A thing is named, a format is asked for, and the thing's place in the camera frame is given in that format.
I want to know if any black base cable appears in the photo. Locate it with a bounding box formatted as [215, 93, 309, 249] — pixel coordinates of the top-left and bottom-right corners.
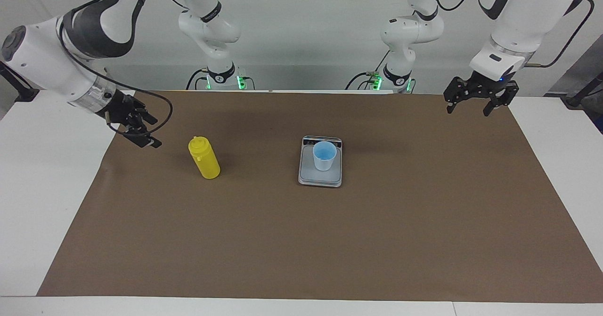
[345, 50, 392, 91]
[186, 69, 211, 90]

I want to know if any yellow squeeze bottle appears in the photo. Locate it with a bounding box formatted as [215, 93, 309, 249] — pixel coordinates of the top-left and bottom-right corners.
[188, 136, 221, 179]

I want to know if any silver digital kitchen scale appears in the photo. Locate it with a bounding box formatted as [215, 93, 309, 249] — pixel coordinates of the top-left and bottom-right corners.
[298, 136, 343, 188]

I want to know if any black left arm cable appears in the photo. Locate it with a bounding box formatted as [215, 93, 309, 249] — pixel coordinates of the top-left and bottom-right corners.
[524, 0, 594, 68]

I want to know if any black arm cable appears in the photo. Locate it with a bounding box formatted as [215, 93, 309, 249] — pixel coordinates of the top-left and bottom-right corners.
[57, 0, 174, 137]
[524, 0, 594, 68]

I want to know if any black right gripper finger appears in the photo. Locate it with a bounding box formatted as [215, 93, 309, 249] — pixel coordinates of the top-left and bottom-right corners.
[123, 126, 163, 149]
[135, 108, 159, 125]

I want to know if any light blue plastic cup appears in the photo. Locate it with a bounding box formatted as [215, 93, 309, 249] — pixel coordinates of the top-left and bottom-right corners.
[313, 141, 338, 171]

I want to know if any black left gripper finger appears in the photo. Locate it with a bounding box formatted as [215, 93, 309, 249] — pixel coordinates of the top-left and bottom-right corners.
[482, 81, 520, 117]
[443, 76, 470, 114]

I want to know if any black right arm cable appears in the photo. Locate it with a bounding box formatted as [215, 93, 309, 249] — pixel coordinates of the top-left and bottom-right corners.
[57, 0, 174, 137]

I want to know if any brown paper mat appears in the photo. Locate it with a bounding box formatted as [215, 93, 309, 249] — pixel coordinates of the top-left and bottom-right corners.
[37, 90, 603, 304]

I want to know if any black clamp stand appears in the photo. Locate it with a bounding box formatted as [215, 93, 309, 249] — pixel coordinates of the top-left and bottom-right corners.
[564, 71, 603, 108]
[0, 64, 40, 103]

